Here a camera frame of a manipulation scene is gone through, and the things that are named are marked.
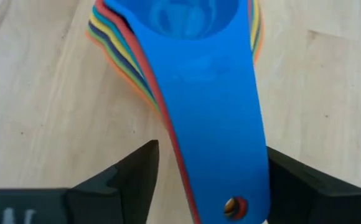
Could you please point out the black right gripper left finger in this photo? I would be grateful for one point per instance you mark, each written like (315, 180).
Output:
(121, 193)

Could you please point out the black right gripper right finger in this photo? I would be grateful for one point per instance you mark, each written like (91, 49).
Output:
(308, 199)

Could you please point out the small bright blue measuring cup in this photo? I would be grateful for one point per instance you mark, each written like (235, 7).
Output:
(211, 109)

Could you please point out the yellow measuring cup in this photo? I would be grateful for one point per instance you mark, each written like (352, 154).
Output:
(120, 46)

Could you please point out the teal measuring cup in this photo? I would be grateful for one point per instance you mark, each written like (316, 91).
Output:
(127, 46)

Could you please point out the red measuring cup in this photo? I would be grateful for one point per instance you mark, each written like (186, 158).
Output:
(135, 46)

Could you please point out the green measuring cup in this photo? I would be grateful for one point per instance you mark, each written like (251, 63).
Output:
(105, 46)

